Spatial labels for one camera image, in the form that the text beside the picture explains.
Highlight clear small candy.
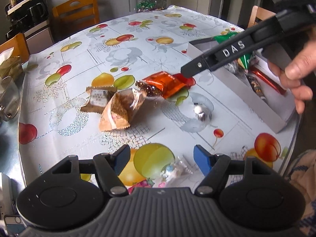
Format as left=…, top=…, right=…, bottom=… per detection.
left=154, top=155, right=193, bottom=188

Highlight orange snack packet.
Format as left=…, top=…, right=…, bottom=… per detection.
left=142, top=71, right=196, bottom=99

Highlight green chips bag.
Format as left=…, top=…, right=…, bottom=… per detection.
left=213, top=31, right=253, bottom=71

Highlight light orange bread packet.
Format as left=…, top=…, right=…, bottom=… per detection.
left=99, top=88, right=147, bottom=132

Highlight silver foil candy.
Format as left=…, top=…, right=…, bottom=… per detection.
left=194, top=104, right=212, bottom=122

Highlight brown foil candy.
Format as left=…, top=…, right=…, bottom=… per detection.
left=135, top=81, right=162, bottom=97

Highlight brown cake packet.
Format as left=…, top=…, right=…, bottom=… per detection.
left=80, top=86, right=117, bottom=114

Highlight red long snack stick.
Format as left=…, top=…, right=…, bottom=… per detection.
left=250, top=66, right=287, bottom=96

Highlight person's right hand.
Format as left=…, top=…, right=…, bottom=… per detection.
left=268, top=38, right=316, bottom=115

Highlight wooden chair right side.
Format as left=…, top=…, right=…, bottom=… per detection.
left=247, top=5, right=275, bottom=28

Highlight wooden chair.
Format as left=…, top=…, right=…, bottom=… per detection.
left=247, top=5, right=275, bottom=28
left=0, top=33, right=30, bottom=63
left=52, top=0, right=100, bottom=35

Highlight white cardboard box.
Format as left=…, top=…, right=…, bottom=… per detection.
left=187, top=38, right=296, bottom=133

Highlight fruit pattern tablecloth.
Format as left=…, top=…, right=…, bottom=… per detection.
left=19, top=6, right=298, bottom=188

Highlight green candies on shelf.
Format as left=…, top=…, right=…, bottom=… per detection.
left=137, top=0, right=157, bottom=12

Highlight glass jar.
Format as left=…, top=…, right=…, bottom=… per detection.
left=0, top=76, right=20, bottom=121

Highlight wooden chair far side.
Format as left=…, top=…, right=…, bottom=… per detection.
left=52, top=0, right=100, bottom=35

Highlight green tissue pack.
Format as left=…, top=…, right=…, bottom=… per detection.
left=0, top=47, right=23, bottom=81

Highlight grey cabinet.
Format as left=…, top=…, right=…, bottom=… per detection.
left=24, top=27, right=54, bottom=54

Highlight wooden chair left side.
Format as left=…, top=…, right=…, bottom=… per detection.
left=0, top=33, right=30, bottom=63

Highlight black coffee machine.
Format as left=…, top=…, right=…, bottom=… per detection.
left=5, top=0, right=49, bottom=40

